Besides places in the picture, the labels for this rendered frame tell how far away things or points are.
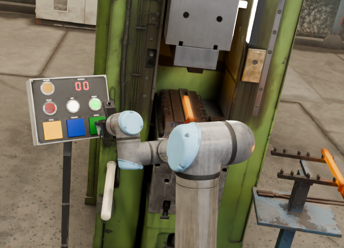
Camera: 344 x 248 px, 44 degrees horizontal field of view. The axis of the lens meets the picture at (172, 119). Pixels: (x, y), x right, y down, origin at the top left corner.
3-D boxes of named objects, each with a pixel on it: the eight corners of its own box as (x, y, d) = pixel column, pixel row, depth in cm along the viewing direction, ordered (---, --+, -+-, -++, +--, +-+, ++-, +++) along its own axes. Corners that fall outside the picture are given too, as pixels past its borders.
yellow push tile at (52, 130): (63, 137, 181) (60, 120, 181) (45, 140, 178) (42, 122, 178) (61, 138, 182) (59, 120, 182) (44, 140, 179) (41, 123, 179)
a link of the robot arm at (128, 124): (122, 137, 153) (120, 110, 153) (110, 138, 164) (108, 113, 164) (146, 135, 157) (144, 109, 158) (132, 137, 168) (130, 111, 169)
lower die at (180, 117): (203, 136, 214) (206, 121, 210) (164, 133, 211) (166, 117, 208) (193, 103, 251) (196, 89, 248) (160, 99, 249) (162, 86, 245)
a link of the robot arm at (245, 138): (272, 115, 111) (170, 136, 172) (231, 118, 106) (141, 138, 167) (278, 160, 110) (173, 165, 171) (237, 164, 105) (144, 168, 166)
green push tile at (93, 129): (107, 132, 190) (105, 115, 191) (91, 134, 187) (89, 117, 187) (106, 132, 192) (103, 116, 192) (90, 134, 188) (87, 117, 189)
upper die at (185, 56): (215, 69, 199) (219, 50, 195) (173, 65, 196) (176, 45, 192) (203, 45, 236) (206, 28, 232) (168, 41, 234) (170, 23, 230)
